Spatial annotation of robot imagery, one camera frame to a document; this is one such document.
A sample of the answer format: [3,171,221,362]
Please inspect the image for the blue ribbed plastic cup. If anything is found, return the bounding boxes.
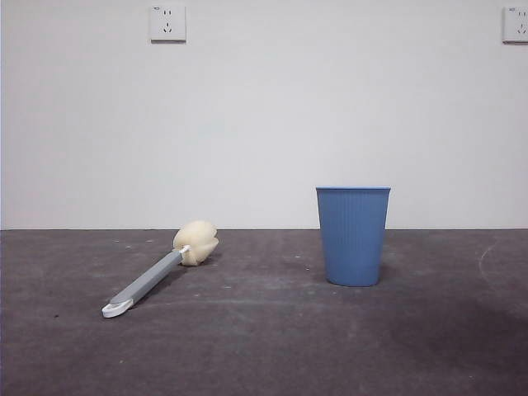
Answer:
[315,186,392,288]

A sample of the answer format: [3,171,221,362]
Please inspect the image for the cup brush with sponge head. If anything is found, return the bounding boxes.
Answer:
[101,220,221,319]

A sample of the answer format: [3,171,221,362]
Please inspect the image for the white wall socket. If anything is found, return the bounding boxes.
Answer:
[149,4,187,44]
[502,6,528,45]

